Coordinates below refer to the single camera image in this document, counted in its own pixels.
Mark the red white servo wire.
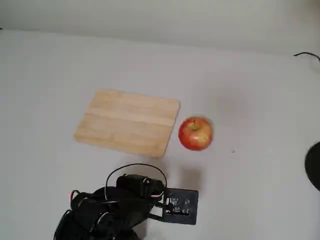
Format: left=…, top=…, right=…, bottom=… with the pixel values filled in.
left=69, top=189, right=81, bottom=202

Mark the black cable at table edge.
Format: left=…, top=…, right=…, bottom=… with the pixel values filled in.
left=293, top=51, right=320, bottom=61

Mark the black square camera box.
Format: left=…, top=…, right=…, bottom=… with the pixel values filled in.
left=159, top=187, right=200, bottom=226

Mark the black round object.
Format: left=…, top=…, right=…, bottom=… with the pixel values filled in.
left=304, top=141, right=320, bottom=193

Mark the thin black looped cable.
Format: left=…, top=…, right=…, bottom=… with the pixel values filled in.
left=104, top=163, right=169, bottom=202

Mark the red yellow apple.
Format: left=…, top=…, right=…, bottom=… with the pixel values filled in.
left=177, top=116, right=214, bottom=152

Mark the light wooden cutting board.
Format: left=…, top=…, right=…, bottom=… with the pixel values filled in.
left=73, top=89, right=181, bottom=159

